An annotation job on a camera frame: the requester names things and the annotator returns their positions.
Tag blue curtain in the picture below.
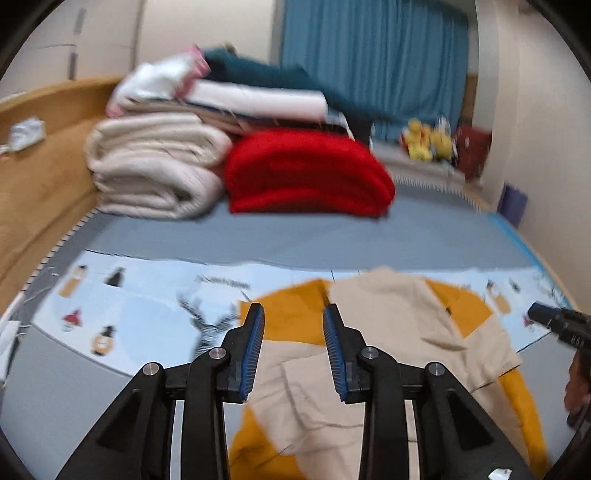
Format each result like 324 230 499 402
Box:
281 0 478 139

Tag white wardrobe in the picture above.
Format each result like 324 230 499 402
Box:
0 0 280 100

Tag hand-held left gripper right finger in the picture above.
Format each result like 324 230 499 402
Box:
322 302 539 480

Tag person's right hand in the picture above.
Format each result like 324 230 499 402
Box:
564 356 588 412

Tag wooden headboard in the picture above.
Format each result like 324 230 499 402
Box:
0 76 125 305

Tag yellow plush toy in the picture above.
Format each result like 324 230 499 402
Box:
402 119 435 161
429 124 455 162

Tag pale fluffy folded blanket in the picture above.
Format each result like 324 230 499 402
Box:
90 157 225 220

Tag dark patterned folded cloth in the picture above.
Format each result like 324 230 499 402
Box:
203 108 352 139

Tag light blue printed cloth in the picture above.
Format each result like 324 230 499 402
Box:
28 249 575 370

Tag cream folded blanket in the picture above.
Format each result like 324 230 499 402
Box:
85 113 236 172

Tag dark red bag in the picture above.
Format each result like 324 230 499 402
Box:
455 126 492 182

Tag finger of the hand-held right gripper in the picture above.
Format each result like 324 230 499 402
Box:
527 302 591 348

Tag window sill ledge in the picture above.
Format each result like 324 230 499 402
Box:
374 141 468 186

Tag cream and mustard hooded jacket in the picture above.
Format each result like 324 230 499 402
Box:
228 265 548 480

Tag white tissue pack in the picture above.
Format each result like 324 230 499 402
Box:
8 117 47 153

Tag grey bed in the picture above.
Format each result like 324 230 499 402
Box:
0 178 578 480

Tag white papers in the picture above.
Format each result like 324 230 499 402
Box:
0 295 24 384

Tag white folded quilt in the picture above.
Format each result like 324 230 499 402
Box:
189 78 328 121

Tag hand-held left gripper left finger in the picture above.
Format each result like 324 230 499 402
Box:
55 302 266 480

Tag teal plush shark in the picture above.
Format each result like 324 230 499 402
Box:
203 46 372 144

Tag purple paper bag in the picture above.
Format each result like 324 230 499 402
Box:
501 184 528 227

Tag white and pink cloth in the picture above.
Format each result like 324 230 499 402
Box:
106 46 213 116

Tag red folded blanket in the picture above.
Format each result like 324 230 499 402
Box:
225 129 396 217

